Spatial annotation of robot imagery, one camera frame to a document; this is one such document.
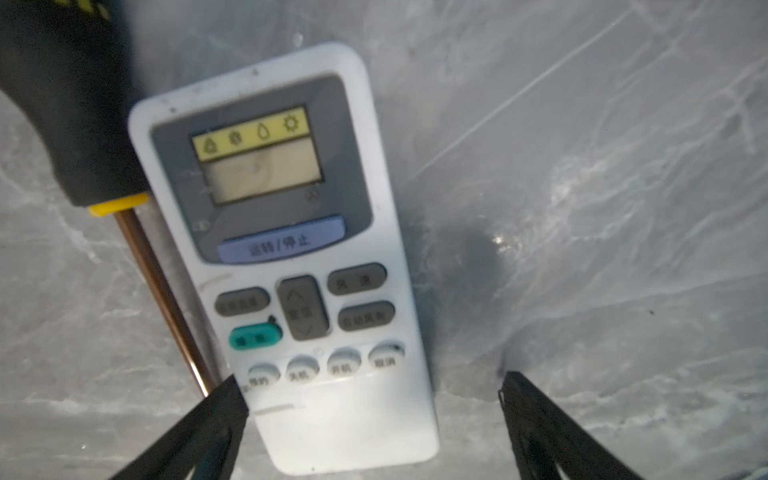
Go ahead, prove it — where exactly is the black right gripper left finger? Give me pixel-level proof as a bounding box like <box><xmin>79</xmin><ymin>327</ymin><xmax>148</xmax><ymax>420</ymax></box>
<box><xmin>113</xmin><ymin>376</ymin><xmax>249</xmax><ymax>479</ymax></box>

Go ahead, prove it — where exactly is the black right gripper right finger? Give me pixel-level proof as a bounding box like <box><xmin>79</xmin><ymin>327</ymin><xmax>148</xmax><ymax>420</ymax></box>
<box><xmin>499</xmin><ymin>371</ymin><xmax>639</xmax><ymax>479</ymax></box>

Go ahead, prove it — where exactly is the white air conditioner remote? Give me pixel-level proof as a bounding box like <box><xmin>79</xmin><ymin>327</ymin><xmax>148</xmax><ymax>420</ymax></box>
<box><xmin>127</xmin><ymin>42</ymin><xmax>440</xmax><ymax>476</ymax></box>

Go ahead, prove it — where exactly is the black yellow handled screwdriver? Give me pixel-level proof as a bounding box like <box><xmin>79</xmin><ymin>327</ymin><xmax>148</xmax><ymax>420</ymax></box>
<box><xmin>1</xmin><ymin>1</ymin><xmax>217</xmax><ymax>395</ymax></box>

